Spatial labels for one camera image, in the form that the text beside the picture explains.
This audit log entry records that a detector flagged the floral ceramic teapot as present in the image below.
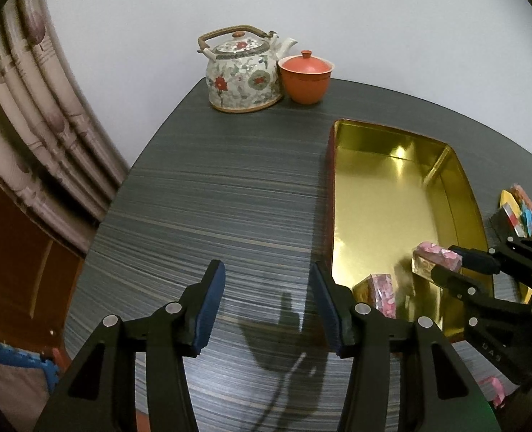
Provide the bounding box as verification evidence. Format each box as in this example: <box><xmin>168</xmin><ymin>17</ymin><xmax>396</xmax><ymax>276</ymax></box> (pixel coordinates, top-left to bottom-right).
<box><xmin>197</xmin><ymin>24</ymin><xmax>299</xmax><ymax>113</ymax></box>

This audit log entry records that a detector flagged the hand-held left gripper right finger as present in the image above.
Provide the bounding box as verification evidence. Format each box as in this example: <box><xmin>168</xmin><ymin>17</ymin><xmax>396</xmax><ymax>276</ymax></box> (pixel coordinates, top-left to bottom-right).
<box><xmin>310</xmin><ymin>261</ymin><xmax>496</xmax><ymax>432</ymax></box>

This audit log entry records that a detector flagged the clear packet of orange snacks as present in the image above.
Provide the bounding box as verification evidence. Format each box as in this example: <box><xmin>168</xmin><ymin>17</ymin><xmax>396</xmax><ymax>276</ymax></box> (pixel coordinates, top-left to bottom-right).
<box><xmin>491</xmin><ymin>204</ymin><xmax>525</xmax><ymax>237</ymax></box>

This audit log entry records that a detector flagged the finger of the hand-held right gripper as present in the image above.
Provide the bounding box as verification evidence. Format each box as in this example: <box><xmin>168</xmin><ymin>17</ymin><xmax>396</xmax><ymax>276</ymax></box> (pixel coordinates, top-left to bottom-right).
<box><xmin>429</xmin><ymin>265</ymin><xmax>532</xmax><ymax>320</ymax></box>
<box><xmin>447</xmin><ymin>236</ymin><xmax>532</xmax><ymax>289</ymax></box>

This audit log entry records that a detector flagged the pink floral snack packet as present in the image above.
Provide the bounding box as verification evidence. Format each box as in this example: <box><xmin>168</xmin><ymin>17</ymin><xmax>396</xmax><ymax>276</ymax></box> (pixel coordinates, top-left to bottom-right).
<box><xmin>479</xmin><ymin>375</ymin><xmax>507</xmax><ymax>409</ymax></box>
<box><xmin>352</xmin><ymin>273</ymin><xmax>397</xmax><ymax>320</ymax></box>
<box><xmin>509</xmin><ymin>183</ymin><xmax>532</xmax><ymax>210</ymax></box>
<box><xmin>412</xmin><ymin>242</ymin><xmax>463</xmax><ymax>282</ymax></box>

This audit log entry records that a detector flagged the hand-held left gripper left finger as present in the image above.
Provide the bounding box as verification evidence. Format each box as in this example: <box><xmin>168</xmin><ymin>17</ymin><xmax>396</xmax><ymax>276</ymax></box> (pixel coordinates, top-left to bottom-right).
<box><xmin>33</xmin><ymin>260</ymin><xmax>227</xmax><ymax>432</ymax></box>

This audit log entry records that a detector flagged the brown wooden cabinet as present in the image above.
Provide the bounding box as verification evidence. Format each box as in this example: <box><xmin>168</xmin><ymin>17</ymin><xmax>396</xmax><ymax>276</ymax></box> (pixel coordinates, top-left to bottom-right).
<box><xmin>0</xmin><ymin>157</ymin><xmax>87</xmax><ymax>361</ymax></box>

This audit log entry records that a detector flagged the orange lidded tea cup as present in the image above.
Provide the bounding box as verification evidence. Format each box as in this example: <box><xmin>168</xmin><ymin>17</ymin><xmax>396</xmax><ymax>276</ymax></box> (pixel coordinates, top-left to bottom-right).
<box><xmin>278</xmin><ymin>49</ymin><xmax>335</xmax><ymax>104</ymax></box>

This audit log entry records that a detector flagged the gold tin box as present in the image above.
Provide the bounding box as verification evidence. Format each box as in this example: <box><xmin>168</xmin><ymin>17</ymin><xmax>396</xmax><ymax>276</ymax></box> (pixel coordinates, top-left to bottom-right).
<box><xmin>326</xmin><ymin>119</ymin><xmax>532</xmax><ymax>340</ymax></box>

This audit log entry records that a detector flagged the patterned beige curtain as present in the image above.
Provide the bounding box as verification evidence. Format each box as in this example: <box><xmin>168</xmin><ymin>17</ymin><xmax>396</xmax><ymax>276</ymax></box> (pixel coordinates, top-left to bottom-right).
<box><xmin>0</xmin><ymin>0</ymin><xmax>129</xmax><ymax>257</ymax></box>

